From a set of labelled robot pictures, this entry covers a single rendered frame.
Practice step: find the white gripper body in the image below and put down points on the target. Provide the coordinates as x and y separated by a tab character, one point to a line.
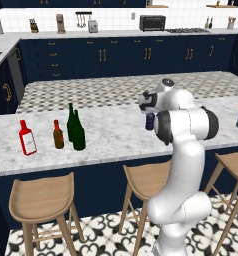
147	101

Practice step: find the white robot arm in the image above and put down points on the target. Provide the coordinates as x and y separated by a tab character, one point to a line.
186	166

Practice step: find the dark blue bottle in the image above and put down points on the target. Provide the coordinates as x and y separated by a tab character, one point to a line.
149	121

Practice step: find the navy base cupboard run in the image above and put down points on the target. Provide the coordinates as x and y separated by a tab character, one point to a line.
124	56

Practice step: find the dark green glass bottle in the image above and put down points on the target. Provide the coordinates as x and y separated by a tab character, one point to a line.
79	136
70	125

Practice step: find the black toaster oven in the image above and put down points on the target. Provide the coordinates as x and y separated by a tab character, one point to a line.
152	23

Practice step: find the wooden bar stool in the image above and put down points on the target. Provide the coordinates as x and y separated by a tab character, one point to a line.
234	165
147	181
41	200

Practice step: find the black hob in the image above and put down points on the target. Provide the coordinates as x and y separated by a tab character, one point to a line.
187	30

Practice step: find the brown glass bottle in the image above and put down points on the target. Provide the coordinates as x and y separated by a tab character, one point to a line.
58	138

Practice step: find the dark blue island base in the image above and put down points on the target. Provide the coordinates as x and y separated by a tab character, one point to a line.
97	186

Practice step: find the pot with tools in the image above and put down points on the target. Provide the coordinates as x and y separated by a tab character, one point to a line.
230	24

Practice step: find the brown coffee machine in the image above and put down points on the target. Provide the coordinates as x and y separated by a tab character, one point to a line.
60	24

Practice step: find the red glass bottle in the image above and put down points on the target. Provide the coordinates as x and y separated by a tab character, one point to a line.
28	141

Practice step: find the grey dishwasher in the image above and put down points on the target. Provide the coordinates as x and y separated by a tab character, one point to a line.
16	71

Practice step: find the knife block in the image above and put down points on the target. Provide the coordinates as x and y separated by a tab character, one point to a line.
33	26

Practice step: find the navy side cupboard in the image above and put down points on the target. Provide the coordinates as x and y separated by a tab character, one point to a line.
2	90

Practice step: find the grey wall socket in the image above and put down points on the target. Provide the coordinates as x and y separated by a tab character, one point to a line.
133	16

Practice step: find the wooden wall shelf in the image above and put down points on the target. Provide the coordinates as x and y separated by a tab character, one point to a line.
157	6
217	5

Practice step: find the rail with hanging tools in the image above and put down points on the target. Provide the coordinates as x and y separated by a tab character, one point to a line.
82	18

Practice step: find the navy wall cupboard run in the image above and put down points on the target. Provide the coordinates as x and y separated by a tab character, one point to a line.
67	3

